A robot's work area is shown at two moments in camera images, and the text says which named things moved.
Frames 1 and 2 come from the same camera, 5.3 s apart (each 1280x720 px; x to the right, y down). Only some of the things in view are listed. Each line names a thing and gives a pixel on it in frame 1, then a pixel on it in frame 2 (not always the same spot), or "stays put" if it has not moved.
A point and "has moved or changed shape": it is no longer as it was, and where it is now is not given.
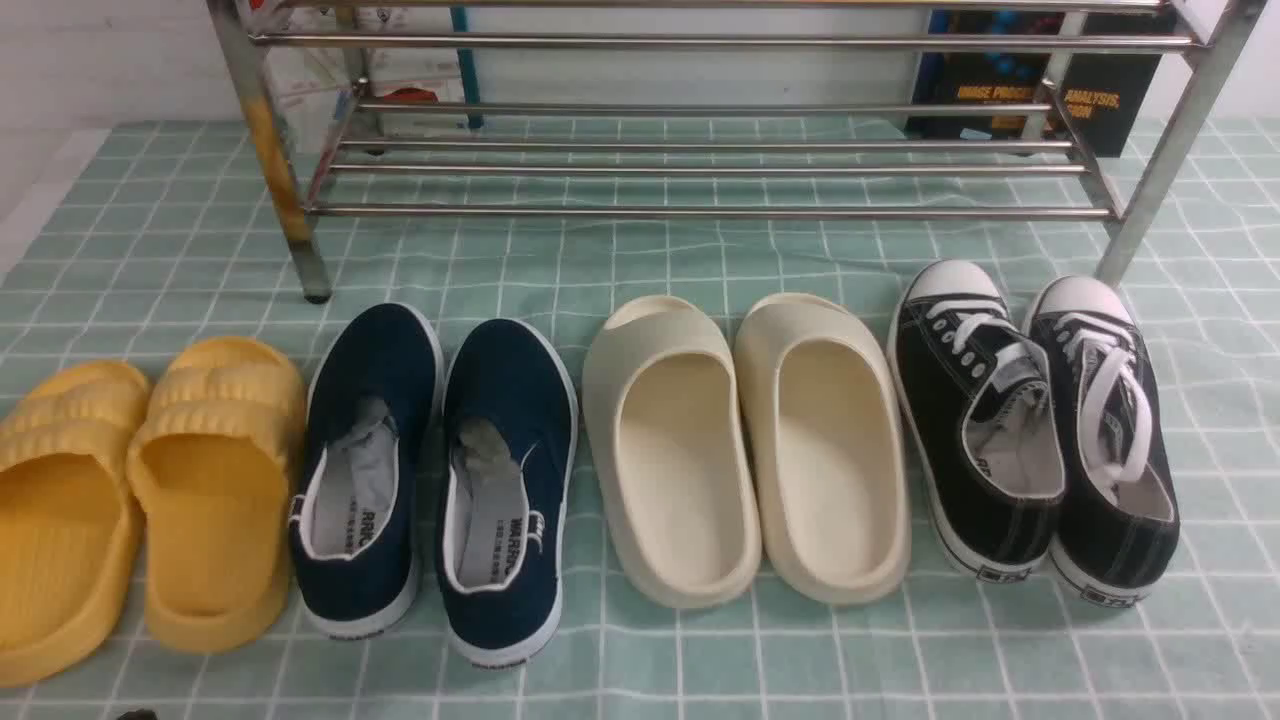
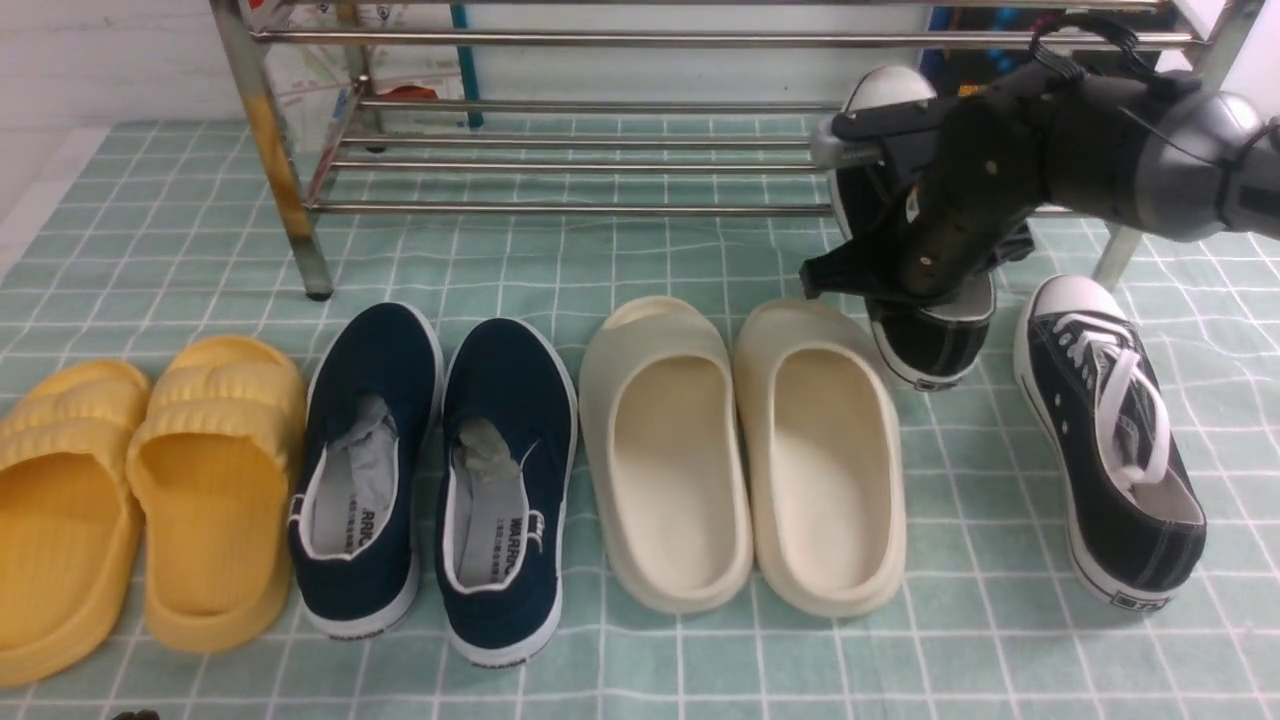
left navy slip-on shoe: (371, 423) stays put
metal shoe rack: (728, 110) stays put
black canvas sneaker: (978, 405) → (937, 340)
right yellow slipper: (211, 464) stays put
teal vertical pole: (468, 68) stays put
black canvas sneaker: (1120, 504) has moved or changed shape
